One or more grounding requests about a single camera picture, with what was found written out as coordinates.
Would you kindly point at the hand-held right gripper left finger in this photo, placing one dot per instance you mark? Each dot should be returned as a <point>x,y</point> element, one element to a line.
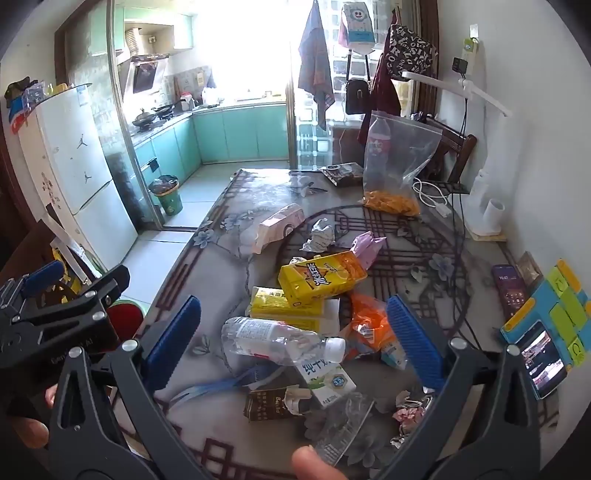
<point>178,337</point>

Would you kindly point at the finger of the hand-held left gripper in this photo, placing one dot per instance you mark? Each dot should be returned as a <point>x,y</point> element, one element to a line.
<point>97,295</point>
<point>44,277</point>

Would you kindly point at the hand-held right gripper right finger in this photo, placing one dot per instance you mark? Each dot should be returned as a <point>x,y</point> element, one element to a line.
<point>415,341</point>

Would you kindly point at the blue white packet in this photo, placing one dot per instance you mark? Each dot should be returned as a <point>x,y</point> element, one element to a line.
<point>395,356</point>

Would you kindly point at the red bin with green rim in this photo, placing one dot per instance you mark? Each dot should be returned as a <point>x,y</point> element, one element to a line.
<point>127,316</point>

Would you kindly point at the large yellow tea carton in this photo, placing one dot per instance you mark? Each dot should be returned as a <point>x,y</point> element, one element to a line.
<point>318,277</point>

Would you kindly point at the printed paper ball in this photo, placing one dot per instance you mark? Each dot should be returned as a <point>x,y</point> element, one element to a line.
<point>319,236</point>

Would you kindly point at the pink car-shaped box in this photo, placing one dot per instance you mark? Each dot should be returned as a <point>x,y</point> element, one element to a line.
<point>279,226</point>

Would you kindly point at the black shoulder bag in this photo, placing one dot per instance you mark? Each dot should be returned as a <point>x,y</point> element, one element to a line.
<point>358,97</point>

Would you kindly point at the green trash bin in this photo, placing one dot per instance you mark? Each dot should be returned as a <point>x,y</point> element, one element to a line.
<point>167,196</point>

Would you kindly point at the person's left hand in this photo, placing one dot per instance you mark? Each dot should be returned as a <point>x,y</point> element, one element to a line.
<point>30,431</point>

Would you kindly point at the person's right hand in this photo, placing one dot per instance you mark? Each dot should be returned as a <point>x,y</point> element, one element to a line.
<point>316,464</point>

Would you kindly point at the orange plastic wrapper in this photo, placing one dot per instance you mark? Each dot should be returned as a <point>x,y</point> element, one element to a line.
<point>369,318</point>

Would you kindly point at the crumpled pink paper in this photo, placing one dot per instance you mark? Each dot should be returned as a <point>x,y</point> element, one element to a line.
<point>411,413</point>

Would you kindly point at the clear plastic bottle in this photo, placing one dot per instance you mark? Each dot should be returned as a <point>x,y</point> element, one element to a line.
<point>272,339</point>

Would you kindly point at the white green milk carton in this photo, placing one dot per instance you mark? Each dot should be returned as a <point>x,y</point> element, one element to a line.
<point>325,381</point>

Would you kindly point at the small yellow drink carton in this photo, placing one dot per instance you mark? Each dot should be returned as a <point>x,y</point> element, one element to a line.
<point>272,307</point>

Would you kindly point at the pink plastic bag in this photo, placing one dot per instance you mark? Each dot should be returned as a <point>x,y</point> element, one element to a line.
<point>367,247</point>

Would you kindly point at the clear plastic wrapper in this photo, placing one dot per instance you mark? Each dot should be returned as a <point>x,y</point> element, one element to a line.
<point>344,424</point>

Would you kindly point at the brown coffee sachet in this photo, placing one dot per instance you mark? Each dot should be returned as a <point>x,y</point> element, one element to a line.
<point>268,404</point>

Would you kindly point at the wooden coaster board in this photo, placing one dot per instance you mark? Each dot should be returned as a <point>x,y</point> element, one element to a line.
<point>485,236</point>

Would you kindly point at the white refrigerator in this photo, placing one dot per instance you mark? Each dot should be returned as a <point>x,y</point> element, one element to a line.
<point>74,152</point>

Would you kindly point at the smartphone in stand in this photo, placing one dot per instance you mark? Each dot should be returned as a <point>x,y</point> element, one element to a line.
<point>542,360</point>

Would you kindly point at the white paper roll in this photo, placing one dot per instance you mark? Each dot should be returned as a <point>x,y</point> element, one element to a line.
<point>494,214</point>

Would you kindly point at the blue yellow phone stand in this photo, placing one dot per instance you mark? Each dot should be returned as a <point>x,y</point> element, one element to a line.
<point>563,304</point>

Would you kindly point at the white desk lamp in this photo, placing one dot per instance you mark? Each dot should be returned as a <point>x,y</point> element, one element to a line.
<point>478,198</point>

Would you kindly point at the black wok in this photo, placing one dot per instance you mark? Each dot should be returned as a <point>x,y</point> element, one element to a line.
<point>144,120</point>

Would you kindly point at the dark snack packet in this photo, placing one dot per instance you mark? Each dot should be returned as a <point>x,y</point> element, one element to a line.
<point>344,174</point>

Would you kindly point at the zip bag of orange snacks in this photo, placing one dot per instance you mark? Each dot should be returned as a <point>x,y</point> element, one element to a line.
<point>406,157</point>

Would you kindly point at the black frying pan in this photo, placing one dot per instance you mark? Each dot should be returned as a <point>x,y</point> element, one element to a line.
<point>164,110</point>

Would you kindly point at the dark wooden chair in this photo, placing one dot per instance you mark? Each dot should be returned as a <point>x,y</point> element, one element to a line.
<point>455,147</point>

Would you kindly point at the teal kitchen base cabinets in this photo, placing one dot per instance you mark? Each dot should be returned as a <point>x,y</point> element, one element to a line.
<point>240,131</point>

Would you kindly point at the range hood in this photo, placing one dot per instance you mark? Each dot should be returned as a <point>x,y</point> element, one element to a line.
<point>145,76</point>

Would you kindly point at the hanging dark red garment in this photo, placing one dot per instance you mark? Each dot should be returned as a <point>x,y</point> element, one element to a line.
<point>385,94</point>

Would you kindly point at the black patterned tote bag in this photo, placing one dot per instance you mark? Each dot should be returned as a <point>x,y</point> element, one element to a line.
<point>411,50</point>

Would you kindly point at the hanging blue towel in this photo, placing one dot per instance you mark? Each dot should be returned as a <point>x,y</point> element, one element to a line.
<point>314,64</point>

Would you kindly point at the hanging cartoon face bag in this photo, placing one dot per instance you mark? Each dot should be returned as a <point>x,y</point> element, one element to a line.
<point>358,23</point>

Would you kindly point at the teal kitchen wall cabinets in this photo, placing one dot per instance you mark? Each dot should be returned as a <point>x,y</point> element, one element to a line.
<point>106,30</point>

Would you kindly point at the white wall power strip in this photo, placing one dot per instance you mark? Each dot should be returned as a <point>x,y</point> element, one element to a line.
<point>470,50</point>

